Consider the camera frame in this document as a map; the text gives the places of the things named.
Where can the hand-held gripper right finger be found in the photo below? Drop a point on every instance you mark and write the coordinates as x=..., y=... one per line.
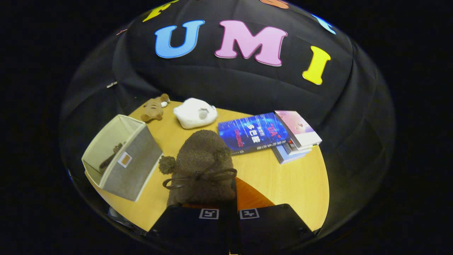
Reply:
x=272, y=226

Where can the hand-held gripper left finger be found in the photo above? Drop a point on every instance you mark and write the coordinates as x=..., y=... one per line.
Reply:
x=187, y=228

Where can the brown fluffy shoe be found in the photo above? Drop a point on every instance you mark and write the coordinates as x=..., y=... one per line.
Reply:
x=201, y=156
x=111, y=156

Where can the grey fabric storage box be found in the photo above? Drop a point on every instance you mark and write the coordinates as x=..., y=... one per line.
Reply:
x=136, y=166

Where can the light blue book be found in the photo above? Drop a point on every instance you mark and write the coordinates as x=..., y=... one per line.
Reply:
x=288, y=156

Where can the blue cover book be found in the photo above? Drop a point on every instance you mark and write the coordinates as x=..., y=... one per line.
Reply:
x=251, y=134

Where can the white plush toy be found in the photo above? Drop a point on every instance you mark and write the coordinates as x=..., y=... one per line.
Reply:
x=193, y=115

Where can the brown striped plush toy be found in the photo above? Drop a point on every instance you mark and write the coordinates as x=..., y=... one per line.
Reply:
x=154, y=109

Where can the black backdrop cloth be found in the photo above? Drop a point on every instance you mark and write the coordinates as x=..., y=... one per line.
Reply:
x=230, y=81

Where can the silver metal clip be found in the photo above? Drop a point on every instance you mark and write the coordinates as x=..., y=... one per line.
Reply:
x=112, y=84

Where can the pink clip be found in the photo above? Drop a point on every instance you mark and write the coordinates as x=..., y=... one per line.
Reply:
x=122, y=32

